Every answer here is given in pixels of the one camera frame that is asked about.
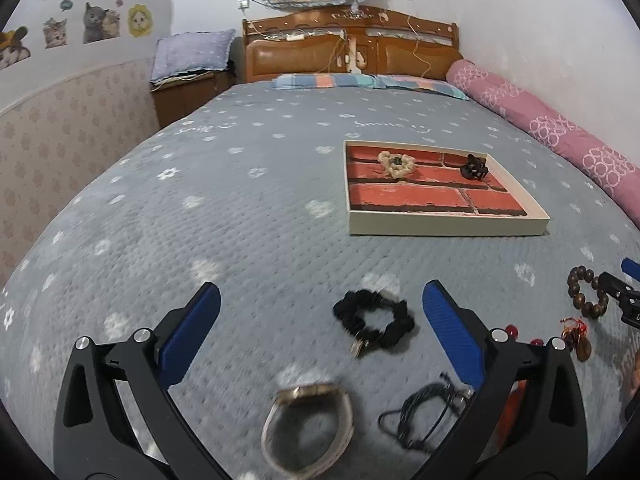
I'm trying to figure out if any brown wooden bead bracelet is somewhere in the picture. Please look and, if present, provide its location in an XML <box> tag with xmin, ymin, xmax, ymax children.
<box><xmin>566</xmin><ymin>264</ymin><xmax>612</xmax><ymax>321</ymax></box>

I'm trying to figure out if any red cord stone pendant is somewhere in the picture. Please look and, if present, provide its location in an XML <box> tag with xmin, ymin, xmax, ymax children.
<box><xmin>560</xmin><ymin>318</ymin><xmax>592</xmax><ymax>363</ymax></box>

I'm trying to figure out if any black cord bracelet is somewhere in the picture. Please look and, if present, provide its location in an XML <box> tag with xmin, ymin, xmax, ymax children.
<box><xmin>377</xmin><ymin>372</ymin><xmax>475</xmax><ymax>453</ymax></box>

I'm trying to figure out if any black claw hair clip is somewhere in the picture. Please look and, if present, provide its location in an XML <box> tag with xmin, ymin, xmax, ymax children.
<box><xmin>460</xmin><ymin>154</ymin><xmax>489</xmax><ymax>181</ymax></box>

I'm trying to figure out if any black fuzzy scrunchie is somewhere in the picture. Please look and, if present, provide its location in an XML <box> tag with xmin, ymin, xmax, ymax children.
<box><xmin>332</xmin><ymin>289</ymin><xmax>416</xmax><ymax>359</ymax></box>

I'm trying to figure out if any cream braided hair tie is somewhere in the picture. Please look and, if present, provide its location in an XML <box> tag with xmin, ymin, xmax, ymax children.
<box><xmin>376</xmin><ymin>149</ymin><xmax>418</xmax><ymax>180</ymax></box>

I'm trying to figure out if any orange fabric scrunchie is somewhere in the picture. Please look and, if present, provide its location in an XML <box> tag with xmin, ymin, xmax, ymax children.
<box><xmin>495</xmin><ymin>380</ymin><xmax>527</xmax><ymax>451</ymax></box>

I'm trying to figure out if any brick-pattern jewelry tray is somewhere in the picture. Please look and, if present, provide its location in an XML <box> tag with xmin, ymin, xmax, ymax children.
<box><xmin>344</xmin><ymin>141</ymin><xmax>550</xmax><ymax>236</ymax></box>

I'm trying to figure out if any person right hand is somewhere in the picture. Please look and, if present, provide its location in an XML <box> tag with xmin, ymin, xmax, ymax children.
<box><xmin>622</xmin><ymin>350</ymin><xmax>640</xmax><ymax>404</ymax></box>

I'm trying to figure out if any pink rolled quilt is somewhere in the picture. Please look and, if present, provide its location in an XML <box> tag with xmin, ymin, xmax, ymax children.
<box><xmin>447</xmin><ymin>60</ymin><xmax>639</xmax><ymax>223</ymax></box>

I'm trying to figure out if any grey patterned bedspread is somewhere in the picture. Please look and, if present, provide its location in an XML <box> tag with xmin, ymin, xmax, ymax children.
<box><xmin>1</xmin><ymin>82</ymin><xmax>639</xmax><ymax>479</ymax></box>

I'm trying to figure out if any striped pillow right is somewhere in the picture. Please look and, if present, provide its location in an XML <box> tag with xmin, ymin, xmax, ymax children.
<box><xmin>374</xmin><ymin>75</ymin><xmax>469</xmax><ymax>101</ymax></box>

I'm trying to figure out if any striped pillow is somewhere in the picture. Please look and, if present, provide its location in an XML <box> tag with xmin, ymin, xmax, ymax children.
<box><xmin>272</xmin><ymin>74</ymin><xmax>378</xmax><ymax>90</ymax></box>
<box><xmin>374</xmin><ymin>75</ymin><xmax>469</xmax><ymax>101</ymax></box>

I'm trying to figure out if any wooden nightstand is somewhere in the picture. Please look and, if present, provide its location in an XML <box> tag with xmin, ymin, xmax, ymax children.
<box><xmin>151</xmin><ymin>70</ymin><xmax>235</xmax><ymax>128</ymax></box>

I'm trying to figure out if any wooden headboard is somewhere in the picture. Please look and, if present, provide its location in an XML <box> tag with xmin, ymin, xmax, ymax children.
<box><xmin>243</xmin><ymin>6</ymin><xmax>462</xmax><ymax>82</ymax></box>

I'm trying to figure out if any lavender dotted cushion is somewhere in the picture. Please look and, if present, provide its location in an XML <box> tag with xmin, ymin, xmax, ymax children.
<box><xmin>150</xmin><ymin>29</ymin><xmax>236</xmax><ymax>84</ymax></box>

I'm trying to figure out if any striped pillow left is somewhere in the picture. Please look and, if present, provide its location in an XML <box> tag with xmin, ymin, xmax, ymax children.
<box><xmin>272</xmin><ymin>74</ymin><xmax>378</xmax><ymax>90</ymax></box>

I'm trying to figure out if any yellow flower cat sticker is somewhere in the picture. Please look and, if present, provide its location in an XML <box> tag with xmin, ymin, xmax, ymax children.
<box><xmin>127</xmin><ymin>3</ymin><xmax>153</xmax><ymax>38</ymax></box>

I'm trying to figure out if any yellow charging cable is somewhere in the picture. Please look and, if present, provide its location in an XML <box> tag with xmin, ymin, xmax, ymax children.
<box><xmin>406</xmin><ymin>14</ymin><xmax>433</xmax><ymax>80</ymax></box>

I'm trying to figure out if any hat cat wall sticker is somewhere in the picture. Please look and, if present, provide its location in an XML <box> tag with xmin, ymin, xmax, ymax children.
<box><xmin>0</xmin><ymin>26</ymin><xmax>30</xmax><ymax>70</ymax></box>

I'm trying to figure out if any tabby kitten wall sticker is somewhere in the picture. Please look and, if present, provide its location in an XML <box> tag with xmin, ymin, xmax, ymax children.
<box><xmin>42</xmin><ymin>18</ymin><xmax>67</xmax><ymax>49</ymax></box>

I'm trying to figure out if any grey cats wall sticker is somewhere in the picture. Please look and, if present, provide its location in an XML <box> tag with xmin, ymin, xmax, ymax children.
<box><xmin>82</xmin><ymin>2</ymin><xmax>120</xmax><ymax>44</ymax></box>

